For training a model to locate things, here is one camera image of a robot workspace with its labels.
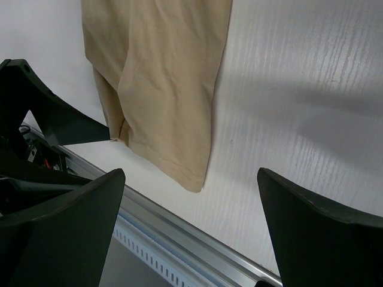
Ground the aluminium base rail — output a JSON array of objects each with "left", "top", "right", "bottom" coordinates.
[{"left": 22, "top": 122, "right": 284, "bottom": 287}]

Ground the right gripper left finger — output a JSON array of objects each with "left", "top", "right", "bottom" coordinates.
[{"left": 1, "top": 169, "right": 125, "bottom": 286}]

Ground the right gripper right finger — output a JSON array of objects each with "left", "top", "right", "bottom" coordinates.
[{"left": 257, "top": 168, "right": 382, "bottom": 286}]

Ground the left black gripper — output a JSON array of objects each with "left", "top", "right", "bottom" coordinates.
[{"left": 1, "top": 59, "right": 110, "bottom": 215}]

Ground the white slotted cable duct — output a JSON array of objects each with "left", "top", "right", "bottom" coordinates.
[{"left": 113, "top": 218, "right": 209, "bottom": 286}]

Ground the beige t shirt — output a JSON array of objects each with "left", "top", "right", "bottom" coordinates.
[{"left": 81, "top": 1, "right": 232, "bottom": 193}]

